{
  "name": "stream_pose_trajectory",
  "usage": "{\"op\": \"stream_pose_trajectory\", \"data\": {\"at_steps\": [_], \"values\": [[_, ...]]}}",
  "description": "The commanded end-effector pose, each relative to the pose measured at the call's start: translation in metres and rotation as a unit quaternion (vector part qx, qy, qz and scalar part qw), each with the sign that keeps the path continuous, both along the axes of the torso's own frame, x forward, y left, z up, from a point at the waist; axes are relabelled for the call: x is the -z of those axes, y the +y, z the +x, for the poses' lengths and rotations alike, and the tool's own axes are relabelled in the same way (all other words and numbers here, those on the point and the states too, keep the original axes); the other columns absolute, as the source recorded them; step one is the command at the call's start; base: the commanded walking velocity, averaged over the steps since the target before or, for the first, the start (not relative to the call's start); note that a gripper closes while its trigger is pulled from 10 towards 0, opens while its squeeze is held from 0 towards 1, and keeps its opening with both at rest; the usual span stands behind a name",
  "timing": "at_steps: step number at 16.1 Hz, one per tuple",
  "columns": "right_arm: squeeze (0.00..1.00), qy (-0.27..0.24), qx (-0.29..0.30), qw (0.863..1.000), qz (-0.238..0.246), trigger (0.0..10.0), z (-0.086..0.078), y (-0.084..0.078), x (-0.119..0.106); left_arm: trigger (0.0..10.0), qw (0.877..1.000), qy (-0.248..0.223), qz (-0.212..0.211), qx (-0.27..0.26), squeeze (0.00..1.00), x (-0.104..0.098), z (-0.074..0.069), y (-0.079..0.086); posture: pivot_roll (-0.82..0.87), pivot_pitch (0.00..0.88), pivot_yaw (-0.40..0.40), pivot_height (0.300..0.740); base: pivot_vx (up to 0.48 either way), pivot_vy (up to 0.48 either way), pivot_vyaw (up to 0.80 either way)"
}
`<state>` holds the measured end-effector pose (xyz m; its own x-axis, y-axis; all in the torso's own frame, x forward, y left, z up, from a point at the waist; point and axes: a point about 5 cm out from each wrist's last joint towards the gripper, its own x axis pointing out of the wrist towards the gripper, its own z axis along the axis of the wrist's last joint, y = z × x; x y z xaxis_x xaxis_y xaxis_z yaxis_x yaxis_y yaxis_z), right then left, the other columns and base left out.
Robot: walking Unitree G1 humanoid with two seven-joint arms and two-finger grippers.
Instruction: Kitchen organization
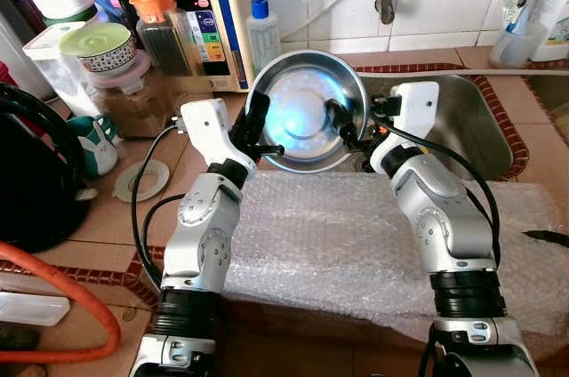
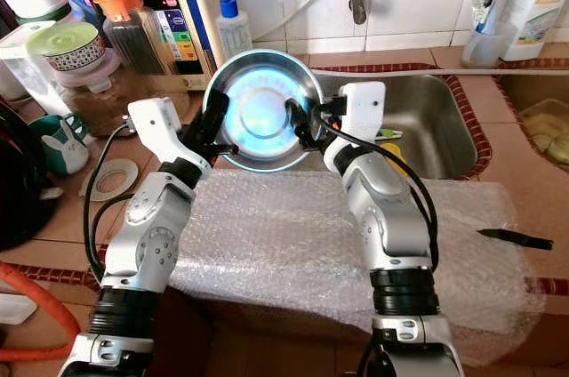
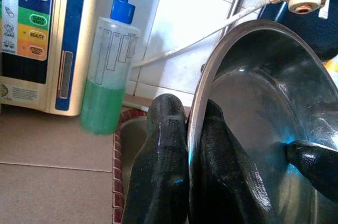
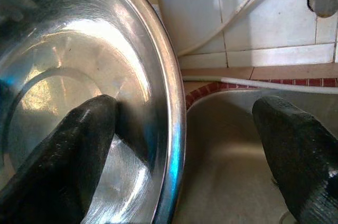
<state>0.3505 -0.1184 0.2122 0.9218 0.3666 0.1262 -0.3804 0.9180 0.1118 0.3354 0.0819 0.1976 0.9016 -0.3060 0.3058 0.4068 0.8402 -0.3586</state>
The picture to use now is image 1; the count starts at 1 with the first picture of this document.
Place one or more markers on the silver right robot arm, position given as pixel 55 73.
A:
pixel 444 226

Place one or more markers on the black kitchen appliance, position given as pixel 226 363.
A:
pixel 31 181

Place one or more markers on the clear box white lid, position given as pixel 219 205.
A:
pixel 49 66

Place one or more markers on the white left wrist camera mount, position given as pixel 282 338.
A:
pixel 206 132

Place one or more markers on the glass jar orange lid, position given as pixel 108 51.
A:
pixel 164 44

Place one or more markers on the beige water ionizer machine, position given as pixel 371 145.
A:
pixel 222 4

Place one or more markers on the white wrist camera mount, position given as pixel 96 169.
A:
pixel 206 132
pixel 416 110

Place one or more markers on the patterned bowl green lid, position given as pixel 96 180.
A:
pixel 96 46

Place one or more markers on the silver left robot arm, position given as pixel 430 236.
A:
pixel 200 244

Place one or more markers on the white detergent bottle yellow cap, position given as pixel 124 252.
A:
pixel 556 4

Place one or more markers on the clear plastic cup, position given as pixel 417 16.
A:
pixel 514 50

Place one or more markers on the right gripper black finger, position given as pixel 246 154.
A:
pixel 339 119

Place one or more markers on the clear plastic food container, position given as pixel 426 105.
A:
pixel 561 119

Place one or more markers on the shiny steel bowl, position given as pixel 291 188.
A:
pixel 302 115

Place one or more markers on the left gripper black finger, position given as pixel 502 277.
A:
pixel 256 117

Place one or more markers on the glass jar pink lid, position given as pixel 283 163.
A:
pixel 133 110

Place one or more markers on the black tape strip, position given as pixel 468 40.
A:
pixel 547 238

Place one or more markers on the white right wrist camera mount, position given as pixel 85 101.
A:
pixel 416 110

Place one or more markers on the clear bubble wrap sheet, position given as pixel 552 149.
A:
pixel 311 252

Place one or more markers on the green soap bottle blue cap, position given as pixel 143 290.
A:
pixel 263 39

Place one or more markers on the white plastic box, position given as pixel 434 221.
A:
pixel 31 308

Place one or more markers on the green and white mug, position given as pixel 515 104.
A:
pixel 96 146

